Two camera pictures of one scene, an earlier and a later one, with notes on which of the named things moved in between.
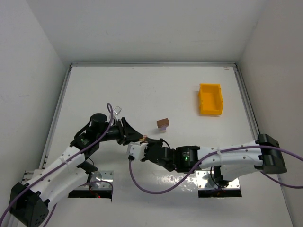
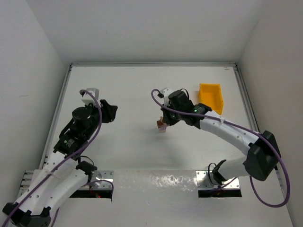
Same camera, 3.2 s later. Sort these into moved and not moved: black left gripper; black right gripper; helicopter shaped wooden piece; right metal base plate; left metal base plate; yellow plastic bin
Moved: black left gripper; black right gripper; helicopter shaped wooden piece
Not moved: right metal base plate; yellow plastic bin; left metal base plate
